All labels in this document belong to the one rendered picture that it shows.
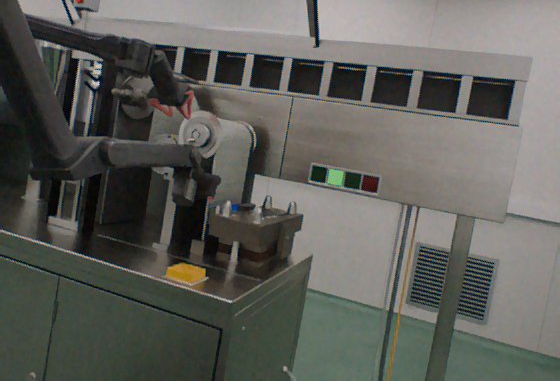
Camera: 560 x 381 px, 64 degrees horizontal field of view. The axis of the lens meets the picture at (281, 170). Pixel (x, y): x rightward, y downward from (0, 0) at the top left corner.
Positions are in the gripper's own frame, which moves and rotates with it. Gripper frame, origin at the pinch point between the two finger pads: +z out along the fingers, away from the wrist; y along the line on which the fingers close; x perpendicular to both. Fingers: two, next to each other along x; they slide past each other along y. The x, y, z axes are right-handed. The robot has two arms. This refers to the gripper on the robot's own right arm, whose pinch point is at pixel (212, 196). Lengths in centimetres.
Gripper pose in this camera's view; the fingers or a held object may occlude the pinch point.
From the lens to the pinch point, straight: 139.5
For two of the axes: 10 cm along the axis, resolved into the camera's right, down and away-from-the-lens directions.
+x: 3.1, -8.6, 4.0
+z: 2.2, 4.8, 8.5
